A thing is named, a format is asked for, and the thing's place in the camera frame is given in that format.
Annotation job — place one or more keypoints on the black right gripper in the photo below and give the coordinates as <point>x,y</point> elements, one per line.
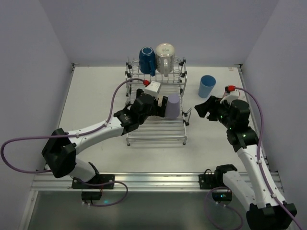
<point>211,109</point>

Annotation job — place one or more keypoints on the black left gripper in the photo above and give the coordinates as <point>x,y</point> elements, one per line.
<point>159,109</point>

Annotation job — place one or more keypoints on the beige plastic cup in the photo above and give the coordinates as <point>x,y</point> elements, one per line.
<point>159,101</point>

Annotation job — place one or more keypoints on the lavender plastic cup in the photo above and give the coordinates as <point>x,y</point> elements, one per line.
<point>172,110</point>

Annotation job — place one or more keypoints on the light blue plastic cup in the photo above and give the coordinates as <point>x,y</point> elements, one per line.
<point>207,84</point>

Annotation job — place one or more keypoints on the dark blue ceramic mug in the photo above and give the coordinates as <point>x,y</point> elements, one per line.
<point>147,61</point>

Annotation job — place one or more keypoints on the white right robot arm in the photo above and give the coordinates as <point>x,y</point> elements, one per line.
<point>266,208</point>

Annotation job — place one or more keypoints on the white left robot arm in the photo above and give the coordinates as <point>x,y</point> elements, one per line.
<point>61,150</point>

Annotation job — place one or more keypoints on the silver metal dish rack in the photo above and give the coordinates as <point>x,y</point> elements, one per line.
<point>159,127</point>

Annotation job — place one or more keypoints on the white floral ceramic mug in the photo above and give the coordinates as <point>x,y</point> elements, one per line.
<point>165,58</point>

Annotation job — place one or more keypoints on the black right controller box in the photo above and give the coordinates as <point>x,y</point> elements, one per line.
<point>222,197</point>

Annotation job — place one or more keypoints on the black controller box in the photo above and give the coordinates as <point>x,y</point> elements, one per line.
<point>90,197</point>
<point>222,197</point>

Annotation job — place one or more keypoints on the black left controller box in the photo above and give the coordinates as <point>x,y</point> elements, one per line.
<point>90,197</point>

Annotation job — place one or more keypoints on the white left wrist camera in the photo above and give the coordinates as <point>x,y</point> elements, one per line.
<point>153,89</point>

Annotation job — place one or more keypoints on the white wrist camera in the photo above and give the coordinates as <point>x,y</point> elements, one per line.
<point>153,89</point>
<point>230,93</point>

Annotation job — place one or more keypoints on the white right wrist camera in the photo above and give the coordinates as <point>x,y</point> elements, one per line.
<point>230,93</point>

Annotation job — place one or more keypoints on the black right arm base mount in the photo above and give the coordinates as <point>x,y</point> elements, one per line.
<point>209,180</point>

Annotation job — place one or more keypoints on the aluminium front rail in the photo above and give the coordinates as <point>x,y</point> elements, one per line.
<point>136,182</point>

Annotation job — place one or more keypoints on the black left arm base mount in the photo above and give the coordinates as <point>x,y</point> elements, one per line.
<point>99,181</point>

